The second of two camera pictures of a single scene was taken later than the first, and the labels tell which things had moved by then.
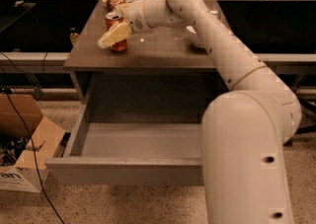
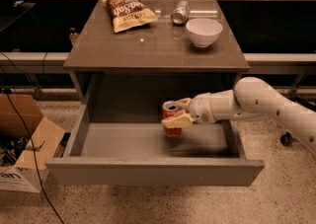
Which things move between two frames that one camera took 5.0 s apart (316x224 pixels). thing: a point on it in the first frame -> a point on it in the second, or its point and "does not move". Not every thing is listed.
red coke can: (113, 19) -> (168, 109)
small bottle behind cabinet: (73, 36) does not move
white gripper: (134, 15) -> (200, 108)
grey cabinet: (160, 78) does not move
